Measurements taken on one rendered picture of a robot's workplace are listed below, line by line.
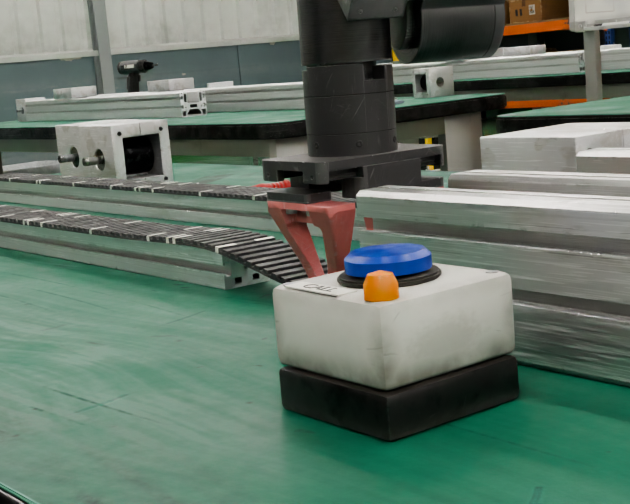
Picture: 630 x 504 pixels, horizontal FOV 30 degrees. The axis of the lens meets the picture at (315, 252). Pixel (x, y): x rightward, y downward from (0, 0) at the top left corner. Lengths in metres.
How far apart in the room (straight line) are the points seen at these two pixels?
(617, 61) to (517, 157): 4.32
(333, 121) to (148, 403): 0.23
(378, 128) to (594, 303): 0.21
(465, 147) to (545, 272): 3.16
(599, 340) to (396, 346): 0.11
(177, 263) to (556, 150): 0.31
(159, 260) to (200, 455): 0.47
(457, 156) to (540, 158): 2.89
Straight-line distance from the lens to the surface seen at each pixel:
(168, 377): 0.65
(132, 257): 1.01
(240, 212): 1.20
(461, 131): 3.73
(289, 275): 0.80
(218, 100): 4.23
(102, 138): 1.67
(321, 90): 0.73
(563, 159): 0.82
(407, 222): 0.67
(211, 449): 0.52
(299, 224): 0.76
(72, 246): 1.11
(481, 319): 0.53
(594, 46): 4.28
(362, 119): 0.73
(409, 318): 0.50
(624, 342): 0.56
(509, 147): 0.85
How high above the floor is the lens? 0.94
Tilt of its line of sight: 9 degrees down
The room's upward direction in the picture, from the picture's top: 5 degrees counter-clockwise
